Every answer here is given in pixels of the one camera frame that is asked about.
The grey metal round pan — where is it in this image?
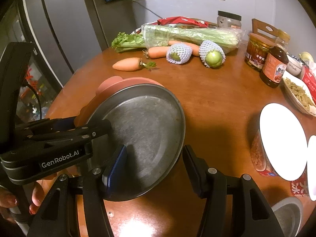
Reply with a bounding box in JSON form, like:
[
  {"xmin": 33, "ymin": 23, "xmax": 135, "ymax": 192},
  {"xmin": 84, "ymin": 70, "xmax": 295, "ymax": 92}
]
[{"xmin": 81, "ymin": 84, "xmax": 185, "ymax": 202}]

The white round plate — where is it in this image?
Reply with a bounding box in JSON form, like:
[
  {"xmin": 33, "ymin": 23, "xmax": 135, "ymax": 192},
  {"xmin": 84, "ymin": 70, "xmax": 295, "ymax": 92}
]
[{"xmin": 259, "ymin": 103, "xmax": 308, "ymax": 181}]

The grey metal bowl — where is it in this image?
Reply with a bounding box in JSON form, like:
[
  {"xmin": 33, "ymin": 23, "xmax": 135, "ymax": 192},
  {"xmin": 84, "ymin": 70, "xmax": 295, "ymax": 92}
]
[{"xmin": 272, "ymin": 197, "xmax": 303, "ymax": 237}]

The person's left hand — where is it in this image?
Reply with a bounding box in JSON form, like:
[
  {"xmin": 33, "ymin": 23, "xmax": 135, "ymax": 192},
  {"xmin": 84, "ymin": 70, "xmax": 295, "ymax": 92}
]
[{"xmin": 0, "ymin": 165, "xmax": 80, "ymax": 223}]

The red packaged food cup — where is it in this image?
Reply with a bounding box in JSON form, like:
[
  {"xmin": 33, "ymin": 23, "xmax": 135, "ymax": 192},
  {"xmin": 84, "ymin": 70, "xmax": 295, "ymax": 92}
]
[{"xmin": 250, "ymin": 130, "xmax": 278, "ymax": 177}]

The front carrot with greens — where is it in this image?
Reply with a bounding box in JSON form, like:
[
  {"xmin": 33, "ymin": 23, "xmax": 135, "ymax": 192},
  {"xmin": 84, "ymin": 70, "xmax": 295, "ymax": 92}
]
[{"xmin": 113, "ymin": 57, "xmax": 156, "ymax": 72}]

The foam-netted green fruit right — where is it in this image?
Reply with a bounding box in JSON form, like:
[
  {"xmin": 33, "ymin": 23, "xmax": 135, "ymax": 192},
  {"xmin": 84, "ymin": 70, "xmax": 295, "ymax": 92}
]
[{"xmin": 199, "ymin": 40, "xmax": 226, "ymax": 69}]

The foam-netted green fruit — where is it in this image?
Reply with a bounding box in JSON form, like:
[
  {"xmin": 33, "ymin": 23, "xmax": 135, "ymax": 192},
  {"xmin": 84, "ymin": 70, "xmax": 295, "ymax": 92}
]
[
  {"xmin": 199, "ymin": 40, "xmax": 226, "ymax": 69},
  {"xmin": 166, "ymin": 43, "xmax": 192, "ymax": 65}
]

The foam-netted green fruit left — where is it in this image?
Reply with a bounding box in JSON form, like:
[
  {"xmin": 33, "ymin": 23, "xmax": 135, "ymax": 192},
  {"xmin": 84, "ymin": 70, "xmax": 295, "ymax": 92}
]
[{"xmin": 166, "ymin": 43, "xmax": 192, "ymax": 65}]

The rear carrot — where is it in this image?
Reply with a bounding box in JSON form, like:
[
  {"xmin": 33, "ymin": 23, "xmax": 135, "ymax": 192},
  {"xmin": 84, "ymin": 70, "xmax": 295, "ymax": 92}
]
[{"xmin": 168, "ymin": 40, "xmax": 199, "ymax": 57}]

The dark sauce bottle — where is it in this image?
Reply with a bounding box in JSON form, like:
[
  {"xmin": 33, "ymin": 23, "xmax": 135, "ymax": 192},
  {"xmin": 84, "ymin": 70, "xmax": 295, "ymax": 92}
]
[{"xmin": 259, "ymin": 29, "xmax": 291, "ymax": 89}]

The white dish of pickles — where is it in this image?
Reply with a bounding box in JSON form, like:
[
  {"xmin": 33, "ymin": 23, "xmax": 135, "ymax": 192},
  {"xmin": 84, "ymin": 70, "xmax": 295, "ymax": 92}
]
[{"xmin": 282, "ymin": 71, "xmax": 315, "ymax": 117}]

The middle carrot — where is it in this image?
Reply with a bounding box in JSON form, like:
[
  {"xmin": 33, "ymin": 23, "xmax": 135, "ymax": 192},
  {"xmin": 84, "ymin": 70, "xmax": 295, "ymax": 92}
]
[{"xmin": 143, "ymin": 46, "xmax": 169, "ymax": 59}]

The grey refrigerator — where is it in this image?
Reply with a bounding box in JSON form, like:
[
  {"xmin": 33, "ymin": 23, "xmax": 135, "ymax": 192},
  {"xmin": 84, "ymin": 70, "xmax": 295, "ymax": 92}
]
[{"xmin": 18, "ymin": 0, "xmax": 108, "ymax": 90}]

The chili sauce glass jar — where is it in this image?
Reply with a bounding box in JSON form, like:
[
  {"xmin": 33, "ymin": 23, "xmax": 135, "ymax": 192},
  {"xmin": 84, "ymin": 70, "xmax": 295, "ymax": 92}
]
[{"xmin": 245, "ymin": 33, "xmax": 274, "ymax": 71}]

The small white ceramic bowl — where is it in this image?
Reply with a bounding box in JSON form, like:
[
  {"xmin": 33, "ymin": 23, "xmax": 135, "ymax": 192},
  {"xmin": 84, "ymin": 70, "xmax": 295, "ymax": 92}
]
[{"xmin": 286, "ymin": 54, "xmax": 303, "ymax": 76}]

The bagged celery bunch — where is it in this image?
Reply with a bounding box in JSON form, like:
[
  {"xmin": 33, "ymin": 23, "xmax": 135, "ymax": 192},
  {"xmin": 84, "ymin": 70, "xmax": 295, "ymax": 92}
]
[{"xmin": 111, "ymin": 25, "xmax": 245, "ymax": 54}]

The red snack bag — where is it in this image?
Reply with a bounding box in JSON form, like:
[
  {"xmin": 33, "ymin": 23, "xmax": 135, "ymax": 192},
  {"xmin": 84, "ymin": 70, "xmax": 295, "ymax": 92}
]
[{"xmin": 157, "ymin": 16, "xmax": 209, "ymax": 28}]

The black-lid plastic jar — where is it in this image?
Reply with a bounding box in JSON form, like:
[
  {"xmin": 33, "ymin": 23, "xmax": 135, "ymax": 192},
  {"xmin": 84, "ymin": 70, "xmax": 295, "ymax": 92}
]
[{"xmin": 217, "ymin": 11, "xmax": 242, "ymax": 29}]

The wooden chair back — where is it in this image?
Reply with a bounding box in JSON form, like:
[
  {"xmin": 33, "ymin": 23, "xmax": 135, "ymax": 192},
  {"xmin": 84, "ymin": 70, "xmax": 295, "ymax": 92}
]
[{"xmin": 252, "ymin": 18, "xmax": 278, "ymax": 42}]

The black cable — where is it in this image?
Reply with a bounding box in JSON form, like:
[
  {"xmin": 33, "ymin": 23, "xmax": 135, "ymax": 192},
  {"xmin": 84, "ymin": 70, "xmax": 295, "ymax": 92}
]
[{"xmin": 23, "ymin": 82, "xmax": 43, "ymax": 121}]

